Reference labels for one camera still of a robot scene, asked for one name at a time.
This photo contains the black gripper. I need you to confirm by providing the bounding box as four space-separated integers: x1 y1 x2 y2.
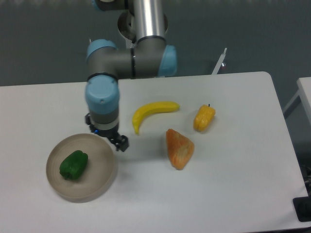
85 113 129 152

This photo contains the green toy bell pepper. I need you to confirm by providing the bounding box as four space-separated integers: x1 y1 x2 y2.
59 150 88 180

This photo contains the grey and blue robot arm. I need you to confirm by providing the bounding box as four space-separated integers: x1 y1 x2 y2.
85 0 177 152

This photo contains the beige round plate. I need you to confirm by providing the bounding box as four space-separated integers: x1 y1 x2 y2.
46 133 117 202

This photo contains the yellow toy bell pepper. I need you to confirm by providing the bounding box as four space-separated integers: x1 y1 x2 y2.
193 104 216 132

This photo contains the yellow toy banana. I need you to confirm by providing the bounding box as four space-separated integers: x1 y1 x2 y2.
132 101 180 135

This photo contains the orange toy bread wedge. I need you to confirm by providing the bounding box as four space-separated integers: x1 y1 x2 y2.
166 129 194 170

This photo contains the white side table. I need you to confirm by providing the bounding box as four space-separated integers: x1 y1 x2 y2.
282 77 311 122

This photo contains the black box at table edge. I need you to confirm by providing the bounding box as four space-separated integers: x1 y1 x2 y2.
293 196 311 222

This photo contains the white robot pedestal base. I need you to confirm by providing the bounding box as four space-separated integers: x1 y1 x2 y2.
117 11 228 76

